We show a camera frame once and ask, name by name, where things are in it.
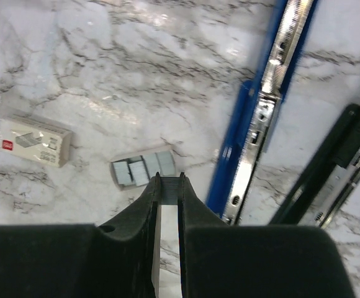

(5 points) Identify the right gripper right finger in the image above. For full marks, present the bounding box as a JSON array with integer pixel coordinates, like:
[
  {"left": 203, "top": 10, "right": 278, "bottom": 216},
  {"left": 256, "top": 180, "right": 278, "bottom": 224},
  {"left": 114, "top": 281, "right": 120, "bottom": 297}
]
[{"left": 178, "top": 174, "right": 354, "bottom": 297}]

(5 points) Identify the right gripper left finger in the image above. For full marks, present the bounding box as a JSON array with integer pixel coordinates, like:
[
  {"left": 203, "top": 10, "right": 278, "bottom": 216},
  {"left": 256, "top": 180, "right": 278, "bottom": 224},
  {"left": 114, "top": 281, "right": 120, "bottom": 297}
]
[{"left": 0, "top": 176, "right": 161, "bottom": 297}]

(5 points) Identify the staple tray with staples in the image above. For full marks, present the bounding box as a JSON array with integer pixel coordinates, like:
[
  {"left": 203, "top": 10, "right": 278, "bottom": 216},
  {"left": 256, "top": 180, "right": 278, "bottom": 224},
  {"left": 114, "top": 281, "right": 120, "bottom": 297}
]
[{"left": 109, "top": 145, "right": 177, "bottom": 191}]

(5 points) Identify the grey staple strip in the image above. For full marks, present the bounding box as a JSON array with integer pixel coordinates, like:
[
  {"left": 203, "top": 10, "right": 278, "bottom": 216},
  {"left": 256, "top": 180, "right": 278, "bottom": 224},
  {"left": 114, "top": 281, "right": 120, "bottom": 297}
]
[{"left": 161, "top": 177, "right": 179, "bottom": 205}]

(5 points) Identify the black stapler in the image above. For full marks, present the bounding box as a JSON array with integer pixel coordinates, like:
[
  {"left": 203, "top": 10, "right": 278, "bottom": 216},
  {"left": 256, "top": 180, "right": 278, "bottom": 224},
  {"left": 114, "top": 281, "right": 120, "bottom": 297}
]
[{"left": 269, "top": 104, "right": 360, "bottom": 228}]

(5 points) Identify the blue stapler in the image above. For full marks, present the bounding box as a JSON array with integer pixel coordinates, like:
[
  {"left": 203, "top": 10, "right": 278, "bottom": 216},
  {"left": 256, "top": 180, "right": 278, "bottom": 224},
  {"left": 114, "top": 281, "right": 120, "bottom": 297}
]
[{"left": 206, "top": 1, "right": 318, "bottom": 225}]

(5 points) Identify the white staple box sleeve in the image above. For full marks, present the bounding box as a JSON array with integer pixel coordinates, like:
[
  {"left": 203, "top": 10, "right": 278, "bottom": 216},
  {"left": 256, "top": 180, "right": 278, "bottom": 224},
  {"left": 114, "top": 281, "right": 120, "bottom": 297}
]
[{"left": 0, "top": 114, "right": 73, "bottom": 168}]

